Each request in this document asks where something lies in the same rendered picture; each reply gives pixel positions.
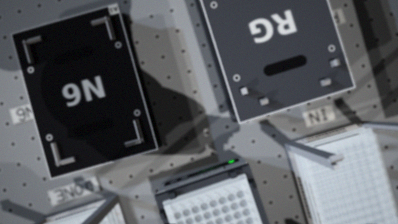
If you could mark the black rectangular nest plate labelled n6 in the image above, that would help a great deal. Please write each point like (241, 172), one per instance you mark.
(86, 91)

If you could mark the dark grey regrip nest plate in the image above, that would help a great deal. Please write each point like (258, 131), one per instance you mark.
(273, 55)

